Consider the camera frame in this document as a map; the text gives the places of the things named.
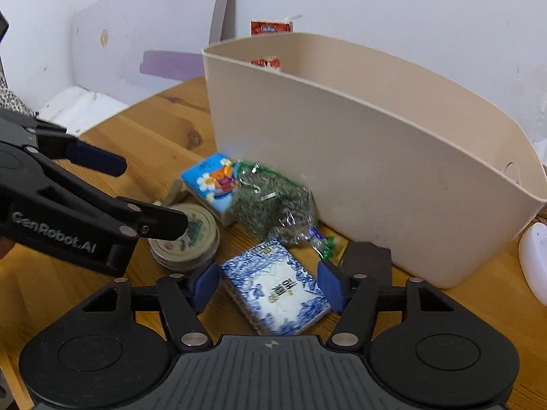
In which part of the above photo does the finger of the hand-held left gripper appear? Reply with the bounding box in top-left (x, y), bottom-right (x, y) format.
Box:
top-left (26, 116), bottom-right (128, 177)
top-left (26, 147), bottom-right (190, 241)

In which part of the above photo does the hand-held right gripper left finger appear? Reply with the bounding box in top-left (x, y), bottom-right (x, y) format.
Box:
top-left (81, 260), bottom-right (221, 353)

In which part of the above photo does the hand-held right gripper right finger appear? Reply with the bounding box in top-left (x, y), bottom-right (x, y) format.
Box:
top-left (317, 260), bottom-right (456, 353)

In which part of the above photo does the round metal tin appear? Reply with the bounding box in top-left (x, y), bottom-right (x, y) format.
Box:
top-left (147, 203), bottom-right (221, 272)

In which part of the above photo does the blue white patterned tissue pack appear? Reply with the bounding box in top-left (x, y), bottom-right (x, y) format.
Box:
top-left (220, 238), bottom-right (333, 336)

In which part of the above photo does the beige plastic bin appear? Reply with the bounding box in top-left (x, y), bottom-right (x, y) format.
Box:
top-left (202, 32), bottom-right (547, 289)

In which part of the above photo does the black small box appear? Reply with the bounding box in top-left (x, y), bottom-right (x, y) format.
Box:
top-left (337, 241), bottom-right (392, 298)

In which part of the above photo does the cartoon print tissue pack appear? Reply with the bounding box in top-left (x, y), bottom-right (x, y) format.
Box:
top-left (179, 152), bottom-right (240, 227)

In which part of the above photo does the clear bag of green herbs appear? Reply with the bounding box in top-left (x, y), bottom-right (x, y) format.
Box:
top-left (231, 159), bottom-right (338, 262)

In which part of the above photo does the patterned grey cloth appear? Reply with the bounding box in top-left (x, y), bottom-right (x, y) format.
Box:
top-left (0, 72), bottom-right (36, 117)

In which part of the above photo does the purple flat board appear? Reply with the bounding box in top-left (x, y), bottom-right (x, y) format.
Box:
top-left (140, 50), bottom-right (206, 82)

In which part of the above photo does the white headboard panel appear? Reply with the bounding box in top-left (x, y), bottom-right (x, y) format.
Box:
top-left (70, 0), bottom-right (226, 108)

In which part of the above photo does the grey upright panel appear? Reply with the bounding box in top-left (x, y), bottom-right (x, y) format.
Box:
top-left (209, 0), bottom-right (238, 42)

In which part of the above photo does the white pink plastic device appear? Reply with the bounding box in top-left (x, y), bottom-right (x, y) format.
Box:
top-left (518, 222), bottom-right (547, 296)

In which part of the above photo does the red white carton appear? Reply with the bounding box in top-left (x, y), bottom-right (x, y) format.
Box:
top-left (250, 18), bottom-right (296, 71)

